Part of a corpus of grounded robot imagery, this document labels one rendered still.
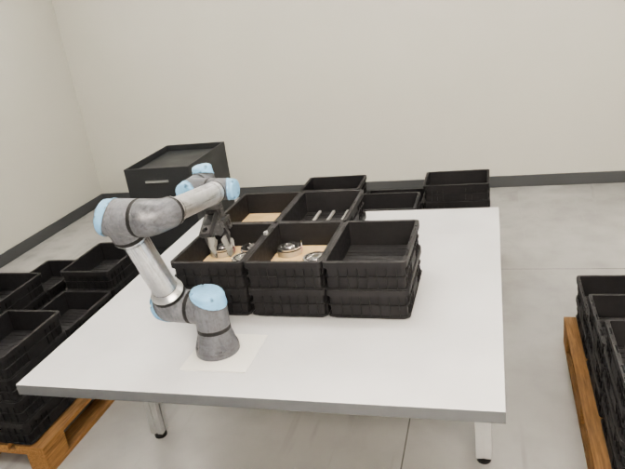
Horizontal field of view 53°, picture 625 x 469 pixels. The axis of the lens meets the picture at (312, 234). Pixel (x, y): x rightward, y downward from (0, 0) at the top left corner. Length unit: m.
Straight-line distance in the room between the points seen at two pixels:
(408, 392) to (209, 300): 0.70
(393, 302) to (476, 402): 0.53
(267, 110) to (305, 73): 0.50
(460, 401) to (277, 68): 4.35
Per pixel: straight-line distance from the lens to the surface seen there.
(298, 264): 2.25
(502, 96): 5.56
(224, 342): 2.18
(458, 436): 2.86
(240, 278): 2.37
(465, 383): 1.95
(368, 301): 2.26
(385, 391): 1.93
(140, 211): 1.88
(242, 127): 6.02
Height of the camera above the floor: 1.83
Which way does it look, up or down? 21 degrees down
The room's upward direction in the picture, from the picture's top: 8 degrees counter-clockwise
